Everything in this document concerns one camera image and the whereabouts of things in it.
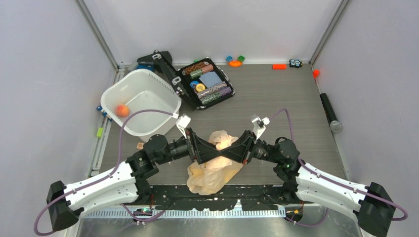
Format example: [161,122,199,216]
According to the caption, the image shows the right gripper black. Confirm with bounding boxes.
[221,130,281,165]

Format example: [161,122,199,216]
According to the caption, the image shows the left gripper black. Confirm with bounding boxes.
[156,127,221,165]

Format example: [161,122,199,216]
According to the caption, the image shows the translucent plastic bag banana print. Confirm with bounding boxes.
[186,130,243,196]

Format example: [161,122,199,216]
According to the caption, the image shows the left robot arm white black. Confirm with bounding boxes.
[46,128,224,232]

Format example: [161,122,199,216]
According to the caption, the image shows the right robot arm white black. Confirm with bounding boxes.
[221,131,396,237]

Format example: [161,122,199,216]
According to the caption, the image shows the orange fake peach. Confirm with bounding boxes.
[115,104,130,118]

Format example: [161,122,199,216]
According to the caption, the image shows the small wooden cube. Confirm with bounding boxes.
[136,142,144,150]

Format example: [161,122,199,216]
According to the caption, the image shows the black poker chip case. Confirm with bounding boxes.
[137,50,235,110]

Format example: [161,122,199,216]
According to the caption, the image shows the white plastic basin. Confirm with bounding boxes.
[100,69,182,142]

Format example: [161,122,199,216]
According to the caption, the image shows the green toy cube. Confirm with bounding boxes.
[237,55,245,62]

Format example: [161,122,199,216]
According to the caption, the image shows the orange block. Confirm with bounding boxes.
[272,64,287,70]

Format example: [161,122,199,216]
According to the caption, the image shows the black microphone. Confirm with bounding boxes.
[320,93,342,133]

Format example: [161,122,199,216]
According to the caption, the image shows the small toy car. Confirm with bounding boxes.
[289,59,303,68]

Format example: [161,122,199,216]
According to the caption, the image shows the green clip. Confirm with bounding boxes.
[96,127,103,138]

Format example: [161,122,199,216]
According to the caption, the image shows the orange corner piece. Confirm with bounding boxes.
[313,70,320,79]

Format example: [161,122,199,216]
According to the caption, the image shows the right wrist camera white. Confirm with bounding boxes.
[251,115,270,140]

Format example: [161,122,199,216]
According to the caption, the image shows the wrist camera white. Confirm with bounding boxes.
[251,115,270,140]
[175,114,191,138]

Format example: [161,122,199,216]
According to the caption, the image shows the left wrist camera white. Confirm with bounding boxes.
[175,114,191,138]

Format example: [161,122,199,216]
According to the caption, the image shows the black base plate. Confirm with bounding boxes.
[130,184,301,211]

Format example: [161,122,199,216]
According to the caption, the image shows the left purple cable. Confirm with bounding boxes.
[34,109,179,237]

